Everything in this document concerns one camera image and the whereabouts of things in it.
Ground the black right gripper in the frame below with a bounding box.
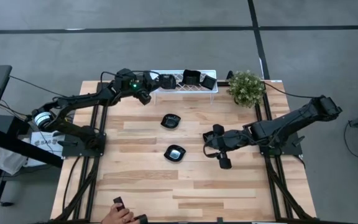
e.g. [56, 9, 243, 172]
[202, 123, 246, 170]

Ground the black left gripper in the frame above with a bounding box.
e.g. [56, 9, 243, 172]
[113, 68, 163, 106]

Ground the black oval mini plate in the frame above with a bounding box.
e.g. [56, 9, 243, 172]
[202, 131, 218, 148]
[160, 113, 181, 129]
[163, 144, 187, 162]

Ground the black rounded square plate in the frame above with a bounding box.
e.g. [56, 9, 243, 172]
[158, 73, 177, 90]

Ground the black square mini plate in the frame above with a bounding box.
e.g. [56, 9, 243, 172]
[178, 69, 203, 86]

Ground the small black square plate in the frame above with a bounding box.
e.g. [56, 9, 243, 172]
[200, 75, 217, 91]

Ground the white lattice shelf rack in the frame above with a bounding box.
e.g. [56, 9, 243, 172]
[149, 69, 219, 106]

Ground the artificial green potted plant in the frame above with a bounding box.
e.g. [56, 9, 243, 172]
[226, 70, 267, 109]

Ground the black handheld object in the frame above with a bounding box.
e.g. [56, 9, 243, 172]
[112, 196, 126, 212]
[132, 213, 149, 224]

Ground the person's hand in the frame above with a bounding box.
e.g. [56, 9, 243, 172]
[100, 202, 135, 224]

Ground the white printed bag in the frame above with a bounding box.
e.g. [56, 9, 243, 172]
[29, 130, 65, 168]

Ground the white plastic bag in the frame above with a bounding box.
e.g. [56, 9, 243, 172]
[0, 145, 28, 176]

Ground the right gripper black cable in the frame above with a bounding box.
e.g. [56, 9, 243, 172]
[202, 136, 227, 159]

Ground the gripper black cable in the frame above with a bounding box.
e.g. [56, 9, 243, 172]
[99, 70, 161, 84]
[202, 136, 227, 159]

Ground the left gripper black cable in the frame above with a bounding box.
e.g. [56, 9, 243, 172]
[99, 70, 161, 84]

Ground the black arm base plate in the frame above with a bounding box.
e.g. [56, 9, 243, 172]
[257, 129, 304, 157]
[61, 133, 107, 158]

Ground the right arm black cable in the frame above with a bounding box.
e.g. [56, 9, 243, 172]
[263, 81, 320, 100]

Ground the thin black floor cable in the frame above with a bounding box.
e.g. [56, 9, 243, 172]
[9, 75, 80, 101]

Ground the black cable under frame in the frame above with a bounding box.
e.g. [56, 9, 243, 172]
[62, 155, 82, 214]

